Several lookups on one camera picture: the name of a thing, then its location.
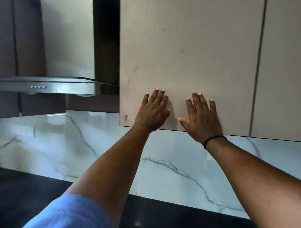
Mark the beige ribbed corner wall cabinet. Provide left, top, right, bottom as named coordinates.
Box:
left=119, top=0, right=301, bottom=142

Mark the person's right forearm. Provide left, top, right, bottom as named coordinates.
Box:
left=207, top=138, right=301, bottom=228

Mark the person's blue shirt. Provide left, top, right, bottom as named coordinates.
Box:
left=23, top=194, right=113, bottom=228

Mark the person's right hand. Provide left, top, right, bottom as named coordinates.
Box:
left=178, top=92, right=223, bottom=145

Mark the stainless steel range hood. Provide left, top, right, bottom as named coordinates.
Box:
left=0, top=0, right=120, bottom=97

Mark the black wristband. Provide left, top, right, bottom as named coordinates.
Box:
left=203, top=135, right=227, bottom=150

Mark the person's left forearm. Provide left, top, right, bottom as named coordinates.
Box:
left=63, top=127, right=151, bottom=228

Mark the person's left hand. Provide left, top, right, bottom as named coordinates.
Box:
left=133, top=89, right=172, bottom=132

